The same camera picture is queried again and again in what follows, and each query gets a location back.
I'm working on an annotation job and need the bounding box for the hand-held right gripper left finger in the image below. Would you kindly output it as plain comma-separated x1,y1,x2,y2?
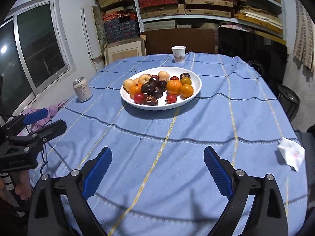
27,146,113,236

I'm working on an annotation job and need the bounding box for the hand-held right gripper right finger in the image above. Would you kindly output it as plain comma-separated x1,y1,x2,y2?
203,146,289,236

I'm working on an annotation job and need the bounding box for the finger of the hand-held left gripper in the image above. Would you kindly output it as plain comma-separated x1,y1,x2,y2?
10,120,67,148
0,108,49,137

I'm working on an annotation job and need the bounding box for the white plate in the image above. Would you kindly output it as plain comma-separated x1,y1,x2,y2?
120,67,202,111

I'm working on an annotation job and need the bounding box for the large orange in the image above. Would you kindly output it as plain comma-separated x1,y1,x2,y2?
166,80,183,95

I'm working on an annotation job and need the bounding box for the person's left hand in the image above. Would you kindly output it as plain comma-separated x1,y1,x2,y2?
13,171,32,202

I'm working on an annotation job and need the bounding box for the pink cloth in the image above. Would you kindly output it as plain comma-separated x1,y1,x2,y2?
21,99,70,129

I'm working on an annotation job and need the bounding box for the white drink can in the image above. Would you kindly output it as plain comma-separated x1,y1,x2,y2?
72,77,93,102

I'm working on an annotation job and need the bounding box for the blue checked tablecloth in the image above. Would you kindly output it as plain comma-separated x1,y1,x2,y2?
32,52,308,236

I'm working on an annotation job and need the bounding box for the white framed window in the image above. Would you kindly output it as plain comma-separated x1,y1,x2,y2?
0,0,77,123

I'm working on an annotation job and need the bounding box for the crumpled white tissue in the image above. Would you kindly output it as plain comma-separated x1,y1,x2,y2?
278,138,306,172

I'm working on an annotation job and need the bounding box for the dark grey chair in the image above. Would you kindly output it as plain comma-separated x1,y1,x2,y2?
295,131,315,153

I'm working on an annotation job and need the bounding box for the white leaning strip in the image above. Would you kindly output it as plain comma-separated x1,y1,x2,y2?
81,7,97,73

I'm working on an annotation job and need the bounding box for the black round stand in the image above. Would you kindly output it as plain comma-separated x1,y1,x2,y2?
278,84,301,121

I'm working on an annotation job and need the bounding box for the green patterned board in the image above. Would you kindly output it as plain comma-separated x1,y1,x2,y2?
92,6,109,54

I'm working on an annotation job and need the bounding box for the pile of patterned storage boxes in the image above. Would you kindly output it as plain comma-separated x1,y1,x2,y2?
95,0,141,43

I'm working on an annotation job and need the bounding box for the white paper cup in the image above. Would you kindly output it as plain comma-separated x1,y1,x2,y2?
171,46,186,63

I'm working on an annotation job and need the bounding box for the brown cardboard panel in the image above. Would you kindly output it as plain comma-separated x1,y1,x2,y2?
140,28,218,56

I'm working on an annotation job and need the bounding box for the brick pattern cloth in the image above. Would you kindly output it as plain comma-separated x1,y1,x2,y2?
292,0,315,73

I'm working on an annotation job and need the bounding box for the white metal shelf rack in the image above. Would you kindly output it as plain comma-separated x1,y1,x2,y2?
130,0,287,40

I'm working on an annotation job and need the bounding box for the black cable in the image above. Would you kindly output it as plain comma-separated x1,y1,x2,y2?
39,140,50,176

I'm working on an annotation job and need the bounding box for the black wire grille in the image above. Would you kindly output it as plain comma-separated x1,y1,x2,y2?
247,60,264,75

